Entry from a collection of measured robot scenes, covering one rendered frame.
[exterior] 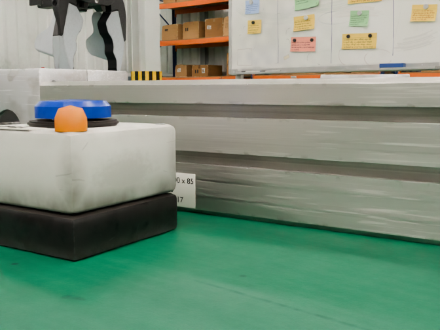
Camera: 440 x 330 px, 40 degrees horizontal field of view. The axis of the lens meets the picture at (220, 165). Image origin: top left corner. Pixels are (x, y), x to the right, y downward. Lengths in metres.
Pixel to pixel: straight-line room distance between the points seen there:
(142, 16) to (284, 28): 5.19
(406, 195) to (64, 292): 0.18
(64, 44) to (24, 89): 0.25
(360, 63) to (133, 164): 3.24
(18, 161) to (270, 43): 3.57
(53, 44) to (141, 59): 8.06
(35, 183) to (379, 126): 0.18
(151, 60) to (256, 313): 8.41
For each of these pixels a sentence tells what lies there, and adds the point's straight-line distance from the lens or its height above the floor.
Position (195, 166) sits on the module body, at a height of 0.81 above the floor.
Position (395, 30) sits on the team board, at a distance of 3.45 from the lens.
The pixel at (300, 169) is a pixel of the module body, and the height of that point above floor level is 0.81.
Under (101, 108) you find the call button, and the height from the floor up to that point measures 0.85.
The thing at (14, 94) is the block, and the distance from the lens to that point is 0.50.
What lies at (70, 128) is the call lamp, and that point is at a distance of 0.28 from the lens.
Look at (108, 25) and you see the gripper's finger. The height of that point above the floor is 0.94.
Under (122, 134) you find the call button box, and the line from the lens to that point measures 0.30.
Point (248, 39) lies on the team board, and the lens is 3.95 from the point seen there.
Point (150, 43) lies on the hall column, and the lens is 8.61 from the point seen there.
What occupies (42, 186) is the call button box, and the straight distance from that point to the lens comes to 0.30.
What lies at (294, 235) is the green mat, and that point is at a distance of 0.33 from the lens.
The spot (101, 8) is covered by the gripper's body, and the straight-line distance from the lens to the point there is 0.78.
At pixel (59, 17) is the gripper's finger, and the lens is 0.73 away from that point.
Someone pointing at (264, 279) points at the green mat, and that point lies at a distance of 0.26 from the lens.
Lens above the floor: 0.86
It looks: 7 degrees down
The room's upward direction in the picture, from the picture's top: straight up
